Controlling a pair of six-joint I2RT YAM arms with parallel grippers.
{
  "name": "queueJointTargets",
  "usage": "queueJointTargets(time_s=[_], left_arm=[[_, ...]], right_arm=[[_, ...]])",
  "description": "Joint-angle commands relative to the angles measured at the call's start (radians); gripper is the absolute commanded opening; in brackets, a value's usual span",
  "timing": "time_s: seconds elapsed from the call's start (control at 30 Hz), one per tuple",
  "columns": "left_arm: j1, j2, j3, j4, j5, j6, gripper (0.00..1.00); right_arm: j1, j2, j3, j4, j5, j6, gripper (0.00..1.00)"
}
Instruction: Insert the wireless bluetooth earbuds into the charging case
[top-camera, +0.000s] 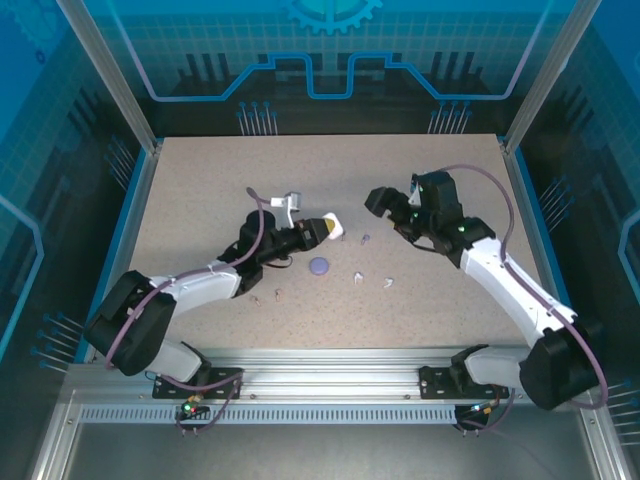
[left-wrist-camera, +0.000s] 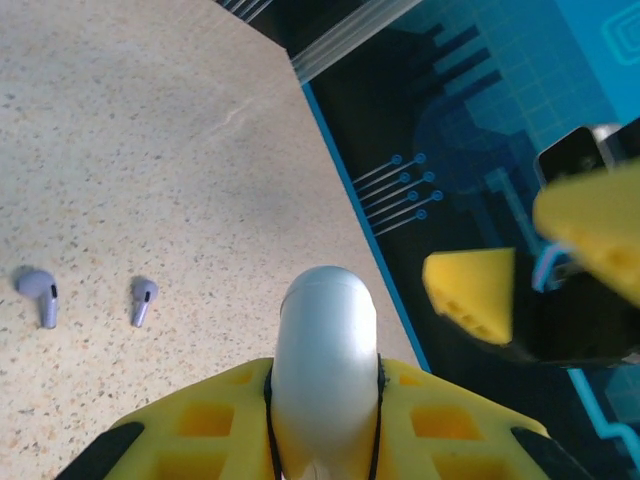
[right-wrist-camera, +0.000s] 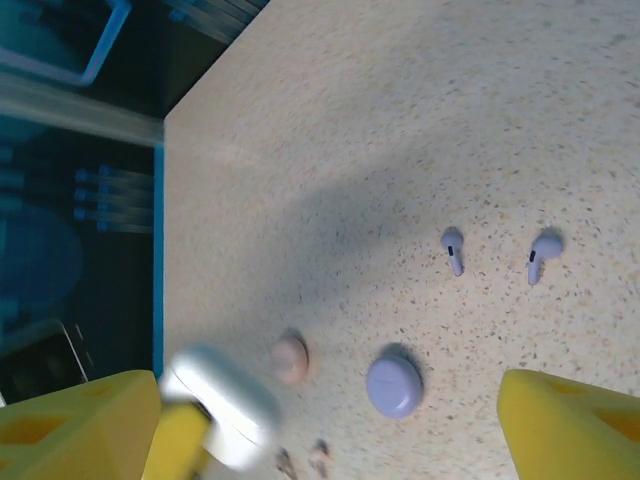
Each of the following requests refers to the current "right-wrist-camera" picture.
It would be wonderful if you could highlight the purple wireless earbud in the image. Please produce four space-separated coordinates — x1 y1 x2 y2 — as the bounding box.
527 228 565 287
439 226 467 278

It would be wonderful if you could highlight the purple round earbud case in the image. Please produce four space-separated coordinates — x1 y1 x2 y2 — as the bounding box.
365 342 426 419

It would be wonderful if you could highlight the pink wireless earbud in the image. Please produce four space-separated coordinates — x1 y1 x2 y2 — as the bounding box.
308 438 331 476

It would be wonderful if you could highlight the blue table edge strip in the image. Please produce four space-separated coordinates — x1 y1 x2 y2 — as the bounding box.
151 142 167 379

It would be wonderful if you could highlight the aluminium frame post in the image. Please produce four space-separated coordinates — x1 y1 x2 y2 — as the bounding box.
0 72 166 150

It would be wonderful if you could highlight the pink round earbud case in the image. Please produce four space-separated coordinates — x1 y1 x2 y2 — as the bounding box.
271 327 310 386

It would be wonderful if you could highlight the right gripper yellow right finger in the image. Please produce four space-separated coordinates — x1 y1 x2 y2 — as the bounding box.
498 369 640 480

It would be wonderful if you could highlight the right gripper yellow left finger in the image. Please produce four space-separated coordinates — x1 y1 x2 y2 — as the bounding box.
0 368 164 480

